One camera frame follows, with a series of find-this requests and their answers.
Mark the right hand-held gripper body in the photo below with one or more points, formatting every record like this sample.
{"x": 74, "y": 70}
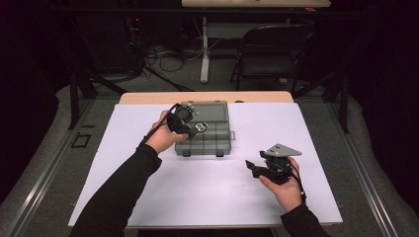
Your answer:
{"x": 278, "y": 166}

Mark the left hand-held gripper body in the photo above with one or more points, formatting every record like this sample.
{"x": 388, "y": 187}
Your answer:
{"x": 179, "y": 118}

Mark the person's left hand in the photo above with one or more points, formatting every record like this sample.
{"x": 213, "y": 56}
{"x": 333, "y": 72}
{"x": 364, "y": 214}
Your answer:
{"x": 164, "y": 136}

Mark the person's right hand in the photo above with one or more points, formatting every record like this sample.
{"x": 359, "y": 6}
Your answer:
{"x": 288, "y": 194}

